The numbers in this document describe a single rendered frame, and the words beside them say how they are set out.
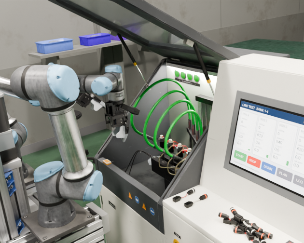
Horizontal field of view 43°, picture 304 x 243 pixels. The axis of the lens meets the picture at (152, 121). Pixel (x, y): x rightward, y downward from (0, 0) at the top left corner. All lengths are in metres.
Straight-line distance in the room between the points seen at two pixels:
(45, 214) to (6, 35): 3.38
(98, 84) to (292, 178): 0.83
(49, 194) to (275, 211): 0.87
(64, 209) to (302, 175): 0.90
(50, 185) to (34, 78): 0.44
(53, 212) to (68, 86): 0.54
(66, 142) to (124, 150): 1.06
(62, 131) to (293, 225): 0.90
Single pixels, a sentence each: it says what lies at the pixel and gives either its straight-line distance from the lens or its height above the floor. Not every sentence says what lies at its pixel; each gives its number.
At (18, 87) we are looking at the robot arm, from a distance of 1.28.
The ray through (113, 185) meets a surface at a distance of 2.19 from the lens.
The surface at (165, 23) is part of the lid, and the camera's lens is 1.52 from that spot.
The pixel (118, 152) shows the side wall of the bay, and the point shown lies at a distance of 2.34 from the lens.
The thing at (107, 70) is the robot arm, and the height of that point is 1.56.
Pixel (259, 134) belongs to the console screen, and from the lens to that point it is 1.58.
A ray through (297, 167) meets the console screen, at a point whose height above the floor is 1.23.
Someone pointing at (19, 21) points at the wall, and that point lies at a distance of 4.76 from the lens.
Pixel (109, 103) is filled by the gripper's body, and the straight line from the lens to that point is 1.70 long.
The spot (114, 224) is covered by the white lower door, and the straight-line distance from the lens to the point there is 2.37.
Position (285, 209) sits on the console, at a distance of 1.55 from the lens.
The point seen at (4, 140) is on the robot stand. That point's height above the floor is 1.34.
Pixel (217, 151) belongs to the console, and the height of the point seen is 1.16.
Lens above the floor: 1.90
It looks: 20 degrees down
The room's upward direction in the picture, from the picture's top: 4 degrees counter-clockwise
